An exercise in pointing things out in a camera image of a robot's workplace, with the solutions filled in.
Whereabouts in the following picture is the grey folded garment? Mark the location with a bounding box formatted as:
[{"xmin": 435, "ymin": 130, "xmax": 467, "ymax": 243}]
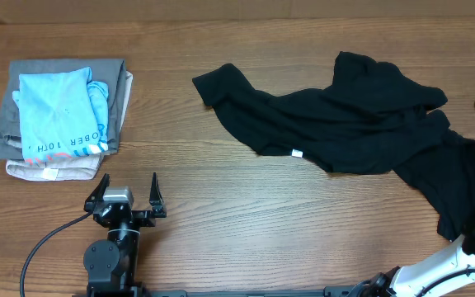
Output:
[{"xmin": 0, "ymin": 59, "xmax": 127, "ymax": 160}]

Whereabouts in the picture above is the light blue folded shirt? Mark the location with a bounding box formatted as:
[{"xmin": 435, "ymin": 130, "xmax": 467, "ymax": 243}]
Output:
[{"xmin": 12, "ymin": 67, "xmax": 109, "ymax": 163}]

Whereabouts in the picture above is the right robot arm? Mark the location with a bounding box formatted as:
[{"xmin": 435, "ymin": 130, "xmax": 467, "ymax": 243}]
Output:
[{"xmin": 351, "ymin": 111, "xmax": 475, "ymax": 296}]

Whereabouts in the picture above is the black clothes pile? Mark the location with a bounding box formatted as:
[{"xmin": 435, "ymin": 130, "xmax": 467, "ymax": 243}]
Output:
[{"xmin": 394, "ymin": 130, "xmax": 475, "ymax": 241}]

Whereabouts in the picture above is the beige folded garment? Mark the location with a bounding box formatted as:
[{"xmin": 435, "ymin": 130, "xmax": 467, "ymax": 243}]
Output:
[{"xmin": 6, "ymin": 72, "xmax": 133, "ymax": 182}]

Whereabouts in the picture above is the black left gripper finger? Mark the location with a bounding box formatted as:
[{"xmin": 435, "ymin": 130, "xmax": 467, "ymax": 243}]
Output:
[
  {"xmin": 83, "ymin": 173, "xmax": 111, "ymax": 213},
  {"xmin": 149, "ymin": 173, "xmax": 167, "ymax": 218}
]

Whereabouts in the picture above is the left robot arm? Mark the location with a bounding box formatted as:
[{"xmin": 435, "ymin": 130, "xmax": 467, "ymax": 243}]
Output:
[{"xmin": 83, "ymin": 174, "xmax": 167, "ymax": 296}]

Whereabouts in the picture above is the black t-shirt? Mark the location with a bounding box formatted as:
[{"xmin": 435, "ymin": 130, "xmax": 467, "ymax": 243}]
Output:
[{"xmin": 192, "ymin": 52, "xmax": 449, "ymax": 174}]

